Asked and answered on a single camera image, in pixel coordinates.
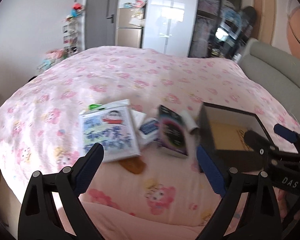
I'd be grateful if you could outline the black cardboard shoe box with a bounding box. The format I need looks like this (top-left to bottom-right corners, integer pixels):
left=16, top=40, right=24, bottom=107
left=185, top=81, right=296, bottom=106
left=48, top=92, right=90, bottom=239
left=197, top=102, right=273, bottom=172

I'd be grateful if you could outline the black rainbow screen protector box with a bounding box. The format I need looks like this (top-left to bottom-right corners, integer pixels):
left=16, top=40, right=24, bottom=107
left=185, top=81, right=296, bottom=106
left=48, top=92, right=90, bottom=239
left=158, top=105, right=188, bottom=158

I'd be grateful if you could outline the alcohol wipes pack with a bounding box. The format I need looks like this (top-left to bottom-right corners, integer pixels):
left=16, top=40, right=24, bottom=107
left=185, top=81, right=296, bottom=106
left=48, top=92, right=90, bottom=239
left=130, top=109, right=159, bottom=149

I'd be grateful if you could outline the cartoon bead art kit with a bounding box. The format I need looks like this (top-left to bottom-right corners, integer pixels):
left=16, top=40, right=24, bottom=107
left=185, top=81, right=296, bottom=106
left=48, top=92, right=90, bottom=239
left=79, top=99, right=140, bottom=163

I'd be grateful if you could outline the grey upholstered headboard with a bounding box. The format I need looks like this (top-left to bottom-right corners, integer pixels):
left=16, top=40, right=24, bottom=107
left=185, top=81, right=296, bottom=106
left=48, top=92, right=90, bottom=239
left=238, top=38, right=300, bottom=124

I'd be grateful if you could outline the white cardboard tube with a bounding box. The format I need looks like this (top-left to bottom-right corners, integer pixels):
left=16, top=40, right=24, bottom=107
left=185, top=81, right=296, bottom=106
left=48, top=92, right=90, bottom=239
left=180, top=110, right=199, bottom=134

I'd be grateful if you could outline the brown wooden comb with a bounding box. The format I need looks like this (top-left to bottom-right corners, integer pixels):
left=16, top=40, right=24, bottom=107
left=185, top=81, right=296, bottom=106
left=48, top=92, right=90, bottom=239
left=119, top=157, right=146, bottom=174

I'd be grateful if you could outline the pink cartoon print bedspread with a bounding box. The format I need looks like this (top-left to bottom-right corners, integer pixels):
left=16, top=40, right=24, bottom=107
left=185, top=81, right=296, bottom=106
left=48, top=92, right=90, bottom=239
left=0, top=47, right=300, bottom=239

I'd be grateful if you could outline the black glass display cabinet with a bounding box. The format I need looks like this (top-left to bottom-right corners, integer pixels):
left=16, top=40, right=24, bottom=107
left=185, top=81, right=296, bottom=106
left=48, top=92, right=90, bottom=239
left=189, top=0, right=245, bottom=60

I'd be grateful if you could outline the green yellow snack packet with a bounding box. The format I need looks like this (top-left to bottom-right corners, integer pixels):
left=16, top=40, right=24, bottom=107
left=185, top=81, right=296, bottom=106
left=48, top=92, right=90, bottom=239
left=88, top=103, right=102, bottom=111

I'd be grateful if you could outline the black skateboard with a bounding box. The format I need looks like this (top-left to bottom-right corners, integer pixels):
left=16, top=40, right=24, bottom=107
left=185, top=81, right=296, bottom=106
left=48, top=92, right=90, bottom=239
left=238, top=6, right=257, bottom=53

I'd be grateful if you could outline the white wardrobe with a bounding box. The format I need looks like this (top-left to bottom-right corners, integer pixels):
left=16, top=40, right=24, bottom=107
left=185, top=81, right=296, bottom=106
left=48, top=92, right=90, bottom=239
left=142, top=0, right=198, bottom=57

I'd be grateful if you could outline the beige fridge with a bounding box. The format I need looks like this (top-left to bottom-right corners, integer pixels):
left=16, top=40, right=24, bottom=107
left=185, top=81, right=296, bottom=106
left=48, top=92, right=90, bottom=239
left=115, top=8, right=143, bottom=48

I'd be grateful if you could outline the grey door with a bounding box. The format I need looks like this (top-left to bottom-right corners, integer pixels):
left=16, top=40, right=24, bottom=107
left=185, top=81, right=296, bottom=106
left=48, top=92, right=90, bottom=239
left=84, top=0, right=119, bottom=49

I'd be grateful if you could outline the round orange wall decoration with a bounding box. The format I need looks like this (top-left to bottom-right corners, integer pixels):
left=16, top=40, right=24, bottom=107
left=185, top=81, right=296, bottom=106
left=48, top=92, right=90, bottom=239
left=287, top=0, right=300, bottom=59

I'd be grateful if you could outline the white wire shelf rack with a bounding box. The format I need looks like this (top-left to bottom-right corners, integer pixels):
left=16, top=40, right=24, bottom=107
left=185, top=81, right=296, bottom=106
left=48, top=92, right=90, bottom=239
left=62, top=20, right=79, bottom=57

